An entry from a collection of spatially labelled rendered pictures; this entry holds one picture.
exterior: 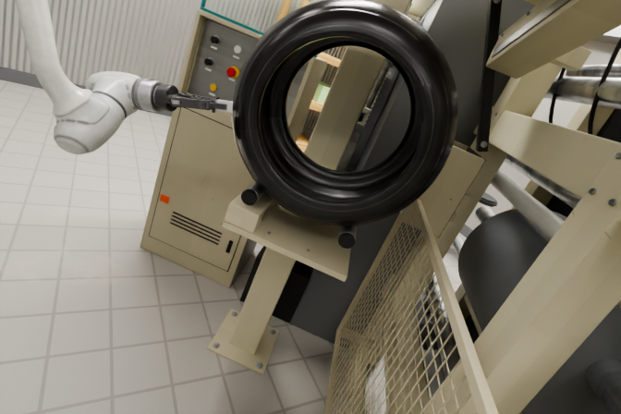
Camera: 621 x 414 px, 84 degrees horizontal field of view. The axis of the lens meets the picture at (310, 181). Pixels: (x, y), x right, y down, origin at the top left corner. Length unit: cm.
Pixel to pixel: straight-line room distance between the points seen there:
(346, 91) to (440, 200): 47
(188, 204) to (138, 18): 264
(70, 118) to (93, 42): 320
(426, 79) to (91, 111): 80
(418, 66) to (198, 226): 142
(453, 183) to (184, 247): 140
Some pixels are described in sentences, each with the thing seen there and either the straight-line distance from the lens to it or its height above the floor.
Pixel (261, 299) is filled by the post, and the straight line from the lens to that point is 155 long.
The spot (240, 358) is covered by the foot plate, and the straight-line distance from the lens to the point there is 172.
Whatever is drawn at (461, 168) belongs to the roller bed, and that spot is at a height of 115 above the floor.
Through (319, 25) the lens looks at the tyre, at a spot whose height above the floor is 135.
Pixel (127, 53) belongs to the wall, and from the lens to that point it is 421.
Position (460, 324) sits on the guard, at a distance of 66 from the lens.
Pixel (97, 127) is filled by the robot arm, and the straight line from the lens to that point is 102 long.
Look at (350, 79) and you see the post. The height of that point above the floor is 126.
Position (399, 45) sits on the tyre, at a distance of 81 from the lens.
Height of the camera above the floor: 131
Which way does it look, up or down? 20 degrees down
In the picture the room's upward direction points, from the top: 23 degrees clockwise
